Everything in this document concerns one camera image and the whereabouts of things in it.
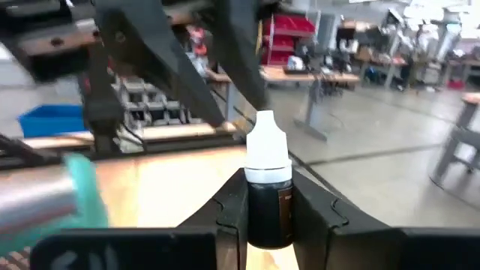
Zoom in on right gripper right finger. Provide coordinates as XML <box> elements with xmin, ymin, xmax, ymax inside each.
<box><xmin>292</xmin><ymin>168</ymin><xmax>480</xmax><ymax>270</ymax></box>

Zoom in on blue plastic bin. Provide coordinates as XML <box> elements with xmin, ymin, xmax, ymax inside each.
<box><xmin>16</xmin><ymin>103</ymin><xmax>88</xmax><ymax>139</ymax></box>

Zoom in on wooden work table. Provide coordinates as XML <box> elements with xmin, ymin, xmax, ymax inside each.
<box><xmin>260</xmin><ymin>65</ymin><xmax>361</xmax><ymax>142</ymax></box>

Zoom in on small white-capped dropper bottle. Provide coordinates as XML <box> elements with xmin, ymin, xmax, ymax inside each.
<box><xmin>243</xmin><ymin>109</ymin><xmax>295</xmax><ymax>250</ymax></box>

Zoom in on black aluminium table frame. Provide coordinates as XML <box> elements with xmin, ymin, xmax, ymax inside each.
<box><xmin>0</xmin><ymin>123</ymin><xmax>248</xmax><ymax>170</ymax></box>

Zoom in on red bin shelf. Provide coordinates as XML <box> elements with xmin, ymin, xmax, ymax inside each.
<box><xmin>260</xmin><ymin>13</ymin><xmax>317</xmax><ymax>68</ymax></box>

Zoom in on grey leg work table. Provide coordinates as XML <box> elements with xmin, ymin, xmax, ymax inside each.
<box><xmin>430</xmin><ymin>91</ymin><xmax>480</xmax><ymax>185</ymax></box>

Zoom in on grey storage bin rack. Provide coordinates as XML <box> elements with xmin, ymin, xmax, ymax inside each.
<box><xmin>114</xmin><ymin>76</ymin><xmax>200</xmax><ymax>131</ymax></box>

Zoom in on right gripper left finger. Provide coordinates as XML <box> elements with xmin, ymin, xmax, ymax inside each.
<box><xmin>29</xmin><ymin>168</ymin><xmax>249</xmax><ymax>270</ymax></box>

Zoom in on steel box grater teal trim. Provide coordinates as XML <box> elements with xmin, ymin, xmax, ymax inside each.
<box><xmin>0</xmin><ymin>152</ymin><xmax>110</xmax><ymax>258</ymax></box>

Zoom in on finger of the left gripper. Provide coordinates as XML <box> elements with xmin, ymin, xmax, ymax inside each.
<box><xmin>209</xmin><ymin>0</ymin><xmax>269</xmax><ymax>110</ymax></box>
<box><xmin>95</xmin><ymin>0</ymin><xmax>227</xmax><ymax>128</ymax></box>

